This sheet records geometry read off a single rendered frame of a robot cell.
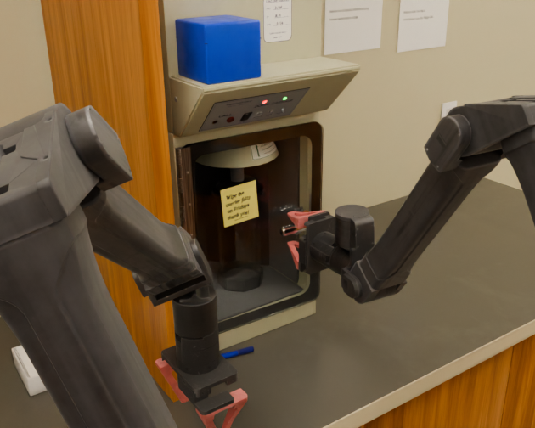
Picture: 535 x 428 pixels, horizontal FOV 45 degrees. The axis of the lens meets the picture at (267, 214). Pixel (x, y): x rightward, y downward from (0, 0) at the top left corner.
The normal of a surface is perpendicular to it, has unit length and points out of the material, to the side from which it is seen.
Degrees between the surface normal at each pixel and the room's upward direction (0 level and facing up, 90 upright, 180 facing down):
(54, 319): 81
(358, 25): 90
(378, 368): 0
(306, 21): 90
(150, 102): 90
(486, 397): 90
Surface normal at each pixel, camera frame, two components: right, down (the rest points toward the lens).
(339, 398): -0.01, -0.92
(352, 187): 0.56, 0.32
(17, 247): 0.10, 0.23
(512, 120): -0.91, 0.20
